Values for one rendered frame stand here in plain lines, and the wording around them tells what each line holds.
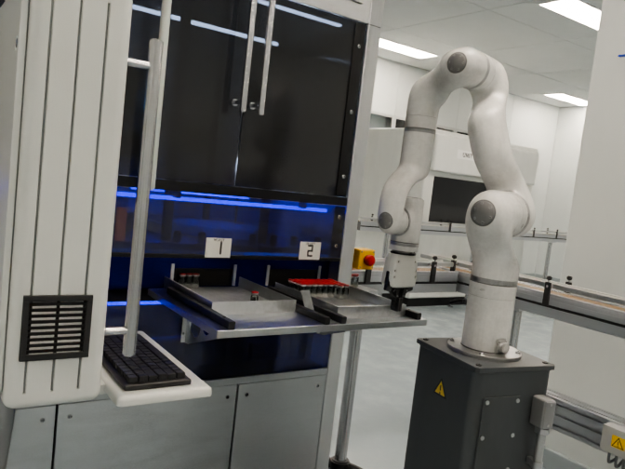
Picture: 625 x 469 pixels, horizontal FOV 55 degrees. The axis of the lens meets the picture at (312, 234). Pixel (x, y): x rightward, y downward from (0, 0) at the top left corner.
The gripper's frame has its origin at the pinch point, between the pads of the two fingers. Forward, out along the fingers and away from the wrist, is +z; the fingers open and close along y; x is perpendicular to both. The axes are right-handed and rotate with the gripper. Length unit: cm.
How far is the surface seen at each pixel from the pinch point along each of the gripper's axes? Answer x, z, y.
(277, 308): -11.2, 3.1, 34.0
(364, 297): -21.3, 3.0, -5.6
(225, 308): -11, 3, 50
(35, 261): 18, -14, 102
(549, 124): -497, -171, -775
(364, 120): -37, -56, -10
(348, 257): -37.2, -7.8, -9.8
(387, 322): 2.7, 4.7, 5.3
